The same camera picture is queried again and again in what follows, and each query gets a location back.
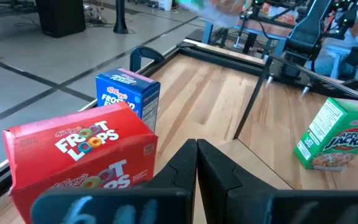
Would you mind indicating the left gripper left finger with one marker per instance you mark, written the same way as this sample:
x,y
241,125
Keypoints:
x,y
179,174

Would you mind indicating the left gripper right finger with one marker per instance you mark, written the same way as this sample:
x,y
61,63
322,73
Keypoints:
x,y
222,186

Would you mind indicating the red Froot Loops cereal box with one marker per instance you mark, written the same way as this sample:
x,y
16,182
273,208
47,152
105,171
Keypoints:
x,y
73,140

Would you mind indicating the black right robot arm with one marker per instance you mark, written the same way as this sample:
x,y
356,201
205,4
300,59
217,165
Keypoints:
x,y
303,34

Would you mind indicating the blue Frosted Flakes cereal box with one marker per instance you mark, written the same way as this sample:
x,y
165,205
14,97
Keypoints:
x,y
120,93

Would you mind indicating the black table clamp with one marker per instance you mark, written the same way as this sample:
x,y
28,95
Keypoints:
x,y
141,51

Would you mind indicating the blue-legged wooden workbench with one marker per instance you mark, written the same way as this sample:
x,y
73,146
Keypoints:
x,y
208,32

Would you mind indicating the black floor pole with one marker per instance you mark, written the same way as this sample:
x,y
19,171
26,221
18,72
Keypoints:
x,y
120,15

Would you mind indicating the white bin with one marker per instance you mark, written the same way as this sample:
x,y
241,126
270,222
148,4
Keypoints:
x,y
165,4

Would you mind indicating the black floor cabinet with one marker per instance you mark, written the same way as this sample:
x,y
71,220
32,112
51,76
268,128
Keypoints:
x,y
61,18

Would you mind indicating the black aluminium table frame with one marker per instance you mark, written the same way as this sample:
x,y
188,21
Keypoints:
x,y
216,57

